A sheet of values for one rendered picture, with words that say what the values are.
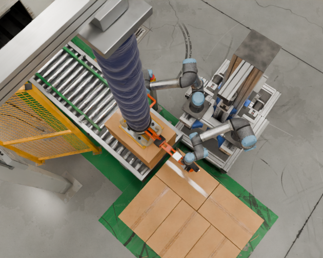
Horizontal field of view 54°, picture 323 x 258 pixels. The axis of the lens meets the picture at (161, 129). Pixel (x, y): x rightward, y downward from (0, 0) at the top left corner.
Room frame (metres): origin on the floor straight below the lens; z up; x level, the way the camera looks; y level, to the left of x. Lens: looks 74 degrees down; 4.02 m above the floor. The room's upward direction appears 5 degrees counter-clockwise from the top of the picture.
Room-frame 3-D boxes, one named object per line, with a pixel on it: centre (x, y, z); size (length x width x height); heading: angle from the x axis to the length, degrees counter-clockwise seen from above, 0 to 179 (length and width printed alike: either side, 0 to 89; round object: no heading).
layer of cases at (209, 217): (-0.03, -0.23, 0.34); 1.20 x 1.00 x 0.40; 44
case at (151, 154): (0.86, 0.21, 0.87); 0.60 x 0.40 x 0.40; 44
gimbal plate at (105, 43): (0.87, 0.21, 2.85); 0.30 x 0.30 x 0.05; 44
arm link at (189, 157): (0.45, -0.21, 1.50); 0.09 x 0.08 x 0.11; 105
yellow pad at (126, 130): (0.80, 0.27, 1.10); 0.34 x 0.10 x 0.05; 43
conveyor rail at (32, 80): (1.27, 1.07, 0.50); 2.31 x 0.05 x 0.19; 44
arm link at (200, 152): (0.49, -0.30, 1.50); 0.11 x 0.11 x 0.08; 15
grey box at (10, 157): (0.55, 1.19, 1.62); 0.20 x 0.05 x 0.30; 44
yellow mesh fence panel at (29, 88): (0.87, 1.24, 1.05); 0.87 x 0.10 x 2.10; 96
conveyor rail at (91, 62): (1.72, 0.60, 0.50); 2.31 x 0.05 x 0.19; 44
